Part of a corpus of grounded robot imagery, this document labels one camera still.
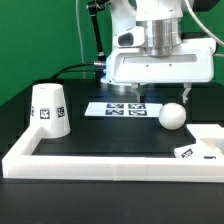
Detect white thin cable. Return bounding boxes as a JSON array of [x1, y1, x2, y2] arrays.
[[75, 0, 86, 80]]

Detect white lamp shade cone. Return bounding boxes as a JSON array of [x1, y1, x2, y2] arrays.
[[30, 83, 70, 139]]

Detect white lamp bulb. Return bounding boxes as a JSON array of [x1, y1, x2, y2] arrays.
[[159, 103, 186, 130]]

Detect black cable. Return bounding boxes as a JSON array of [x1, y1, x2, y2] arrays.
[[49, 61, 108, 81]]

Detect white U-shaped frame wall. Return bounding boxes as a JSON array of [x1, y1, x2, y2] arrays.
[[2, 127, 224, 183]]

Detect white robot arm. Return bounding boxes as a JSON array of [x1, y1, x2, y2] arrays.
[[101, 0, 224, 101]]

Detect white marker tag sheet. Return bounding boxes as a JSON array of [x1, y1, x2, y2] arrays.
[[85, 102, 162, 117]]

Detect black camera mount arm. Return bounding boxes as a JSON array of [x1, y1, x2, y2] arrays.
[[86, 0, 110, 61]]

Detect white lamp base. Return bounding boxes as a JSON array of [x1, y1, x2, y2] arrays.
[[174, 124, 224, 160]]

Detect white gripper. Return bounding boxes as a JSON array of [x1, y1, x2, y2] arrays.
[[101, 38, 216, 104]]

